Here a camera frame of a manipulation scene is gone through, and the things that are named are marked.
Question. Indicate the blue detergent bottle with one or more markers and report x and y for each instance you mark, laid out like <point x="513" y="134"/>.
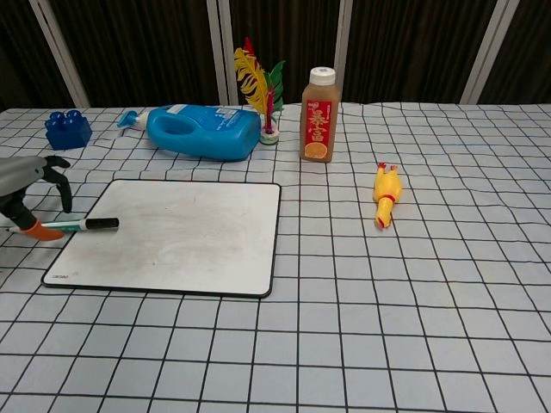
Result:
<point x="215" y="133"/>

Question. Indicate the white black checked tablecloth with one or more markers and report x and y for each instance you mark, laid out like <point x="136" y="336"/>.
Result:
<point x="344" y="322"/>

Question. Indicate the white screen frame post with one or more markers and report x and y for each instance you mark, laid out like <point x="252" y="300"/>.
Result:
<point x="224" y="43"/>
<point x="344" y="34"/>
<point x="486" y="51"/>
<point x="60" y="56"/>

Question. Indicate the colourful feather shuttlecock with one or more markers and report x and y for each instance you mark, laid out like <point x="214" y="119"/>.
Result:
<point x="254" y="81"/>

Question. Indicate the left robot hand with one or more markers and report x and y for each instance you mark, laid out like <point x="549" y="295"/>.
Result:
<point x="17" y="172"/>

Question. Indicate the brown juice bottle red label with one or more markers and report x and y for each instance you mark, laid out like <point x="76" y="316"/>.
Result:
<point x="319" y="120"/>

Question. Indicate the black whiteboard marker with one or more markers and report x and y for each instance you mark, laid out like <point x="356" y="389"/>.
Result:
<point x="101" y="223"/>

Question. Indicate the yellow rubber chicken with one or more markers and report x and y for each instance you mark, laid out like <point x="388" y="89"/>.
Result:
<point x="387" y="189"/>

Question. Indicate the white whiteboard black rim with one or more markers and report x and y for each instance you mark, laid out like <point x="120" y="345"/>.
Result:
<point x="181" y="232"/>

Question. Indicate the blue toy brick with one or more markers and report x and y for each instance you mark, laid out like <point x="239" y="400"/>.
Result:
<point x="69" y="133"/>

